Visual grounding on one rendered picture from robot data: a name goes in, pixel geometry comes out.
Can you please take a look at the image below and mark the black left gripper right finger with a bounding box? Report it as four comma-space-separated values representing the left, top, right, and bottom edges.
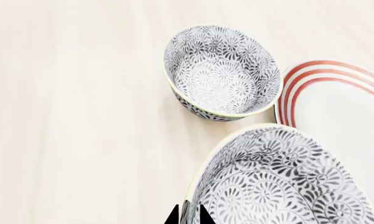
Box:
200, 203, 214, 224

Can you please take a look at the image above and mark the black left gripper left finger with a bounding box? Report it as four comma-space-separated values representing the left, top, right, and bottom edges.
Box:
164, 203, 180, 224

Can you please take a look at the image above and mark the red striped white plate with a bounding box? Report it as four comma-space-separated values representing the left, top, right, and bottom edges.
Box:
273, 60, 374, 222

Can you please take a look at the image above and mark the black floral patterned bowl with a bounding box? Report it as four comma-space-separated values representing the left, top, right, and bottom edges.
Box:
162, 24, 283, 122
184, 123, 374, 224

